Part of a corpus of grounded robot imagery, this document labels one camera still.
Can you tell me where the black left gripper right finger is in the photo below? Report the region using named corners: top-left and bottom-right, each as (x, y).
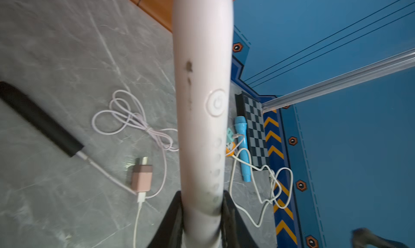
top-left (221, 190), bottom-right (258, 248)

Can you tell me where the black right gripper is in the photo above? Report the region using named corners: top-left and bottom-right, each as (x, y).
top-left (351, 228), bottom-right (409, 248)

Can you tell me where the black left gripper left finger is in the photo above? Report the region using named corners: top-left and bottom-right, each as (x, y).
top-left (148, 191), bottom-right (183, 248)

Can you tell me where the thin white cable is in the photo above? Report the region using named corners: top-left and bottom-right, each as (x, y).
top-left (132, 192), bottom-right (147, 248)

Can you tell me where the pink USB charger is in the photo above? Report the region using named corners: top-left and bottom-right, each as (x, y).
top-left (131, 157), bottom-right (153, 192)

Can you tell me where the white USB charging cable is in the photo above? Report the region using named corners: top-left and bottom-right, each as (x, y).
top-left (76, 89), bottom-right (179, 200)

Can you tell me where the pink electric toothbrush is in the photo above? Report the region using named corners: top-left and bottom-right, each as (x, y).
top-left (172, 0), bottom-right (233, 248)

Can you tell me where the teal USB charger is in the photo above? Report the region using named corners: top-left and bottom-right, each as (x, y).
top-left (227, 128), bottom-right (234, 144)

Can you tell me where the orange power strip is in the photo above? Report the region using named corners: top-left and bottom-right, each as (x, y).
top-left (225, 142), bottom-right (237, 157)

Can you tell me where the blue toy microphone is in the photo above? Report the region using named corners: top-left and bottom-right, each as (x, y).
top-left (234, 116), bottom-right (251, 182)

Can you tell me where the black grey chessboard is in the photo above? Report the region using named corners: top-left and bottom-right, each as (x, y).
top-left (235, 92), bottom-right (270, 167)

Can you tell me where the aluminium corner post right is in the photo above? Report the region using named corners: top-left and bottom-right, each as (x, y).
top-left (262, 49), bottom-right (415, 113)

